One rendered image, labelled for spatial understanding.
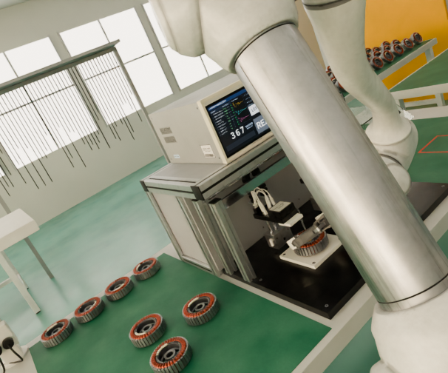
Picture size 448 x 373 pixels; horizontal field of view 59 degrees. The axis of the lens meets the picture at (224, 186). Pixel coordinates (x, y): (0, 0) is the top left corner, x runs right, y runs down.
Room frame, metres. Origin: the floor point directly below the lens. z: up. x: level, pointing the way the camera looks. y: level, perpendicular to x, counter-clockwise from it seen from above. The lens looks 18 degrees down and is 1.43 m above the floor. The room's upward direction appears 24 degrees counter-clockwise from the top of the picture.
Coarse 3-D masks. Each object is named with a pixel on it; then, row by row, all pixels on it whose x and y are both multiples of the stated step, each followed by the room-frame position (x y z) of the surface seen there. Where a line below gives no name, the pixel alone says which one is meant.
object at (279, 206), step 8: (272, 208) 1.15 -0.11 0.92; (280, 208) 1.13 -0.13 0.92; (288, 208) 1.12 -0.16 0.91; (256, 216) 1.21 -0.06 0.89; (264, 216) 1.17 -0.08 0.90; (272, 216) 1.14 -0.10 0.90; (280, 216) 1.10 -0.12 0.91; (288, 216) 1.11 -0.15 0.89; (296, 216) 1.11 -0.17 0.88; (280, 224) 1.12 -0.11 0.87; (288, 224) 1.08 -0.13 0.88
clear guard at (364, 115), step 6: (354, 108) 1.31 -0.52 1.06; (360, 108) 1.28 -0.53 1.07; (366, 108) 1.25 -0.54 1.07; (402, 108) 1.17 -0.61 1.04; (354, 114) 1.25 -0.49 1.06; (360, 114) 1.22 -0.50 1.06; (366, 114) 1.19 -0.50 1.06; (402, 114) 1.15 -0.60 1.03; (408, 114) 1.15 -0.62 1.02; (360, 120) 1.16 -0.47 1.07; (366, 120) 1.14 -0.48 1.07; (372, 120) 1.13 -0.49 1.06; (366, 126) 1.11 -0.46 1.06
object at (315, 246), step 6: (300, 234) 1.11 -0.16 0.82; (324, 234) 1.05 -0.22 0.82; (312, 240) 1.06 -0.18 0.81; (318, 240) 1.03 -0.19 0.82; (324, 240) 1.03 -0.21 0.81; (300, 246) 1.04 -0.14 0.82; (306, 246) 1.03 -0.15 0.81; (312, 246) 1.03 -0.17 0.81; (318, 246) 1.02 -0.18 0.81; (324, 246) 1.03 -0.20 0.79; (300, 252) 1.04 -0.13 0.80; (306, 252) 1.03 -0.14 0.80; (312, 252) 1.02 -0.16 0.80
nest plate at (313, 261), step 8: (336, 240) 1.05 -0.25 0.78; (288, 248) 1.12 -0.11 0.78; (328, 248) 1.03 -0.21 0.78; (336, 248) 1.02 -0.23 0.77; (280, 256) 1.10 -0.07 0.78; (288, 256) 1.08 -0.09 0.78; (296, 256) 1.06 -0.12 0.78; (304, 256) 1.04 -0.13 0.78; (312, 256) 1.02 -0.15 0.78; (320, 256) 1.01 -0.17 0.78; (328, 256) 1.00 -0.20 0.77; (304, 264) 1.01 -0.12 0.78; (312, 264) 0.98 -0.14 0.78; (320, 264) 0.98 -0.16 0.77
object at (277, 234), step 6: (282, 228) 1.19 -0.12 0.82; (288, 228) 1.20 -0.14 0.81; (264, 234) 1.20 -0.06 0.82; (270, 234) 1.18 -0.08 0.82; (276, 234) 1.17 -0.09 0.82; (282, 234) 1.18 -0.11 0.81; (288, 234) 1.19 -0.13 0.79; (276, 240) 1.17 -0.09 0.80; (282, 240) 1.18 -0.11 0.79; (288, 240) 1.19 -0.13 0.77; (270, 246) 1.20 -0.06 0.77; (276, 246) 1.17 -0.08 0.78
